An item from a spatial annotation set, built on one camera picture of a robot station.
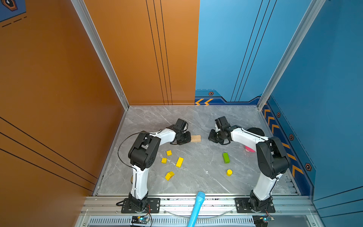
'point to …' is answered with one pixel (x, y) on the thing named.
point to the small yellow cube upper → (168, 152)
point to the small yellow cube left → (164, 160)
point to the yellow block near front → (169, 175)
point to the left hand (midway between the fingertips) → (191, 138)
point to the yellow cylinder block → (229, 172)
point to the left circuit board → (139, 220)
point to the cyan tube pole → (200, 198)
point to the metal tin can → (132, 179)
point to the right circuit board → (262, 221)
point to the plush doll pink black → (257, 131)
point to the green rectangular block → (226, 158)
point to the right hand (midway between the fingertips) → (207, 138)
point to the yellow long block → (179, 162)
